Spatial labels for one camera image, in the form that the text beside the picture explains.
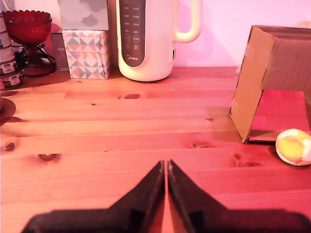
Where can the yellow and white footbag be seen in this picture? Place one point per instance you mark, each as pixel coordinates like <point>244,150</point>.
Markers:
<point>291,145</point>

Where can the cardboard dice tower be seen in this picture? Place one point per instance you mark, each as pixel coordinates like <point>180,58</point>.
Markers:
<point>250,97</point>

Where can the cream electric kettle appliance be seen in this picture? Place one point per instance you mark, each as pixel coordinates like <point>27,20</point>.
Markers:
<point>158,48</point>

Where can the geometric triangle pattern tissue box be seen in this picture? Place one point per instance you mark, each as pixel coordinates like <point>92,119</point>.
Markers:
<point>85,55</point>

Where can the small dark brown box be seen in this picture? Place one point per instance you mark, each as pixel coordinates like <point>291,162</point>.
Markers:
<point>58,53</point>

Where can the grey cloud print box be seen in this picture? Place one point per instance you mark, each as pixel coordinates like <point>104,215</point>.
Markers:
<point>82,14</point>

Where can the red glass footed bowl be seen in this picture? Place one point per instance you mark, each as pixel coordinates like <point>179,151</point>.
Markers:
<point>26,26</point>

